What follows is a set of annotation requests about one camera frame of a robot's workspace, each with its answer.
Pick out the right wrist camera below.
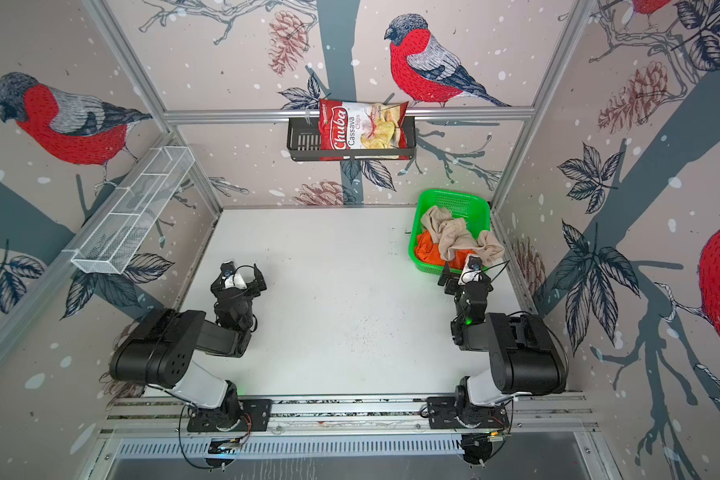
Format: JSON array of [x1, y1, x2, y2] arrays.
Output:
[[458, 254, 484, 286]]

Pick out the controller board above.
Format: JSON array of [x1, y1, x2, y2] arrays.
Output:
[[460, 432, 506, 467], [204, 438, 245, 468]]

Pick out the right controller board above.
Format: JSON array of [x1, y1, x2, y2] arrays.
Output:
[[460, 432, 506, 467]]

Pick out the left controller board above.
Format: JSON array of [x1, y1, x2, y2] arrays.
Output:
[[204, 438, 245, 468]]

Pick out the black wall basket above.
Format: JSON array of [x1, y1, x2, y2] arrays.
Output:
[[286, 116, 417, 162]]

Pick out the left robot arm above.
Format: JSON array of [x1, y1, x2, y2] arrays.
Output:
[[109, 261, 270, 432]]

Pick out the aluminium mounting rail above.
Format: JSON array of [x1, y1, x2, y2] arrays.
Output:
[[96, 393, 600, 436]]

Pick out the red cassava chips bag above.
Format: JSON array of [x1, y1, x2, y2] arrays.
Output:
[[318, 99, 408, 151]]

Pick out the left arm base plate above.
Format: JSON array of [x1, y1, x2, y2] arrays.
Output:
[[187, 398, 273, 434]]

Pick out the white wire mesh shelf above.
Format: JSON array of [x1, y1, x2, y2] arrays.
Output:
[[71, 146, 195, 274]]

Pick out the orange shorts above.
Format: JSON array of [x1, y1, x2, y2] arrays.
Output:
[[414, 230, 477, 270]]

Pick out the green plastic basket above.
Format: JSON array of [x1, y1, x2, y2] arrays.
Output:
[[408, 189, 492, 275]]

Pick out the beige shorts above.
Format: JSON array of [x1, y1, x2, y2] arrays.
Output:
[[414, 206, 505, 270]]

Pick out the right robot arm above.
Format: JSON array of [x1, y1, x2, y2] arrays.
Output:
[[438, 261, 568, 428]]

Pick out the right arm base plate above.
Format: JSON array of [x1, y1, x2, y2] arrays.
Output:
[[419, 395, 509, 430]]

